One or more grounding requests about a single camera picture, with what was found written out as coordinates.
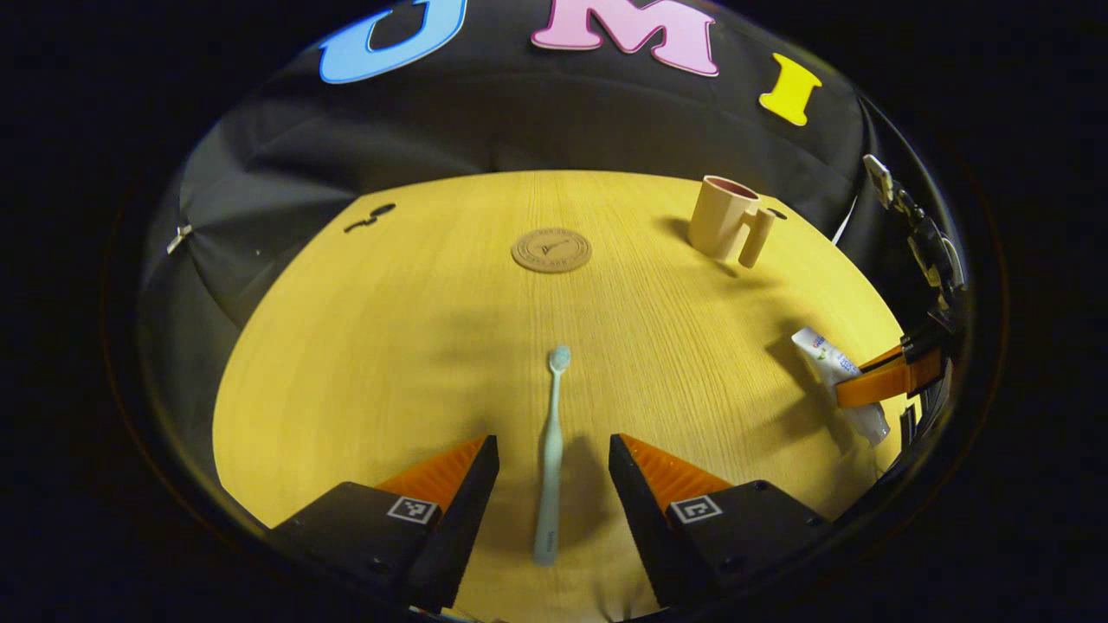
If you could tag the pale green toothbrush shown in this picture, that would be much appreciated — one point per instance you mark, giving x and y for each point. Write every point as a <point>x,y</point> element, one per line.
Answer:
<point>550,467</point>

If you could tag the metal backdrop clip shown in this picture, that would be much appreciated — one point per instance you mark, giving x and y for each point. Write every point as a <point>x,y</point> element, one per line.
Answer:
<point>179,238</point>

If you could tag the round wooden coaster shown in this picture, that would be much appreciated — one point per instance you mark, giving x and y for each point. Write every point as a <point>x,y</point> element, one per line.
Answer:
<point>551,250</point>

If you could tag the white toothpaste tube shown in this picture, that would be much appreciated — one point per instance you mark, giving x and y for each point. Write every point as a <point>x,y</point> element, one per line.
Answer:
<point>827,355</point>

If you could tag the black backdrop cloth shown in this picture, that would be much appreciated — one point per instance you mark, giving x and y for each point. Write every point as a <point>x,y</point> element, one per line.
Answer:
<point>519,121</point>

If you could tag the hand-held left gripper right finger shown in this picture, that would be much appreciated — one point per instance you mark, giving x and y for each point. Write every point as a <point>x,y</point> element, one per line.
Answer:
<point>640,519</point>

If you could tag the beige cup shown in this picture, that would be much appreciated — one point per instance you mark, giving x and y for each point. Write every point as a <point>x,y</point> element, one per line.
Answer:
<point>717,221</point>

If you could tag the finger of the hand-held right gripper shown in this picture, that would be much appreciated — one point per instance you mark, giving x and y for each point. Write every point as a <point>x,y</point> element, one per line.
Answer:
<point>883,381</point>

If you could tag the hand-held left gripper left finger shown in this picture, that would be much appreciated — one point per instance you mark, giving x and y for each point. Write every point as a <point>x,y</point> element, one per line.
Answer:
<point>467,519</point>

